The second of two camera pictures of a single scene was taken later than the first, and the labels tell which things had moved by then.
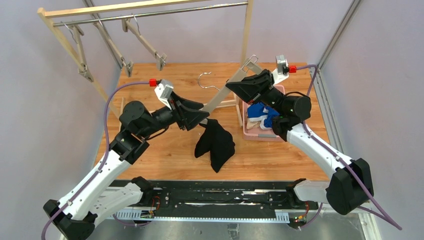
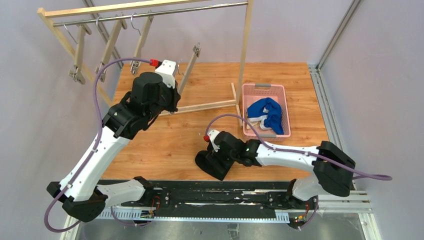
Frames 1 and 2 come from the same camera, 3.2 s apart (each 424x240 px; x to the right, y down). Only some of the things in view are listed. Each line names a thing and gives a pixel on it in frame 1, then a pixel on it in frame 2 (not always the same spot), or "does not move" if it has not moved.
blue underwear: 258,112 does not move
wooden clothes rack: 55,17 does not move
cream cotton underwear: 251,125 does not move
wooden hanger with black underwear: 250,67 to 196,47
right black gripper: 266,87 to 212,161
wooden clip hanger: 127,66 to 120,22
